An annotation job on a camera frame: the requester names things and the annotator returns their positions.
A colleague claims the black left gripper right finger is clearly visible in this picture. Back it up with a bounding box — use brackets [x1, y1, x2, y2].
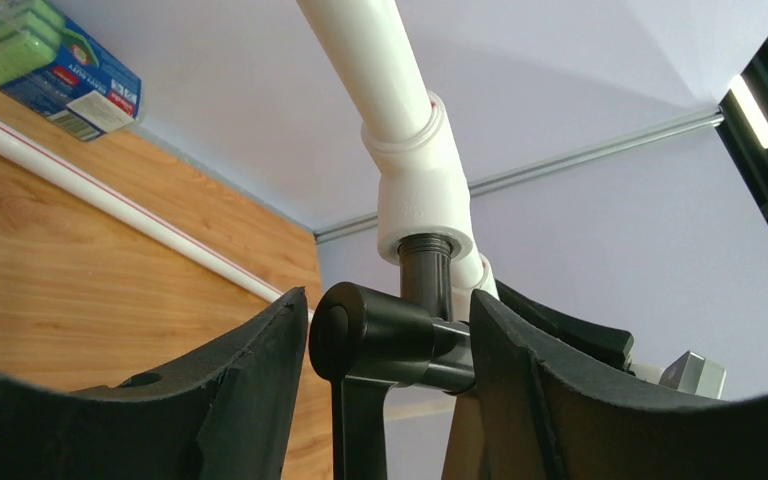
[443, 293, 768, 479]

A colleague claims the aluminium corner rail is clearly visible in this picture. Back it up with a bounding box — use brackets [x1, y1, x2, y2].
[312, 107, 725, 245]

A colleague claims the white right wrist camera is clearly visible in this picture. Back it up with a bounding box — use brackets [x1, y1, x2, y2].
[658, 351, 727, 399]

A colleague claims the dark grey long faucet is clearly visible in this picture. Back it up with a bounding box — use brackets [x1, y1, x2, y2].
[308, 234, 475, 479]

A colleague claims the white PVC pipe frame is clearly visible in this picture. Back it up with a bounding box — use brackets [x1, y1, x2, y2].
[0, 1, 497, 322]

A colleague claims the green blue small box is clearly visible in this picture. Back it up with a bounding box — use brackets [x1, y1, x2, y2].
[0, 1, 144, 142]

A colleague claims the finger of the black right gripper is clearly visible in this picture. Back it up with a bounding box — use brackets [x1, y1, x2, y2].
[496, 280, 634, 371]

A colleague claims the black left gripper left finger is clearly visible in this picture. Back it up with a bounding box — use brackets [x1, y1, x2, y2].
[0, 287, 308, 479]

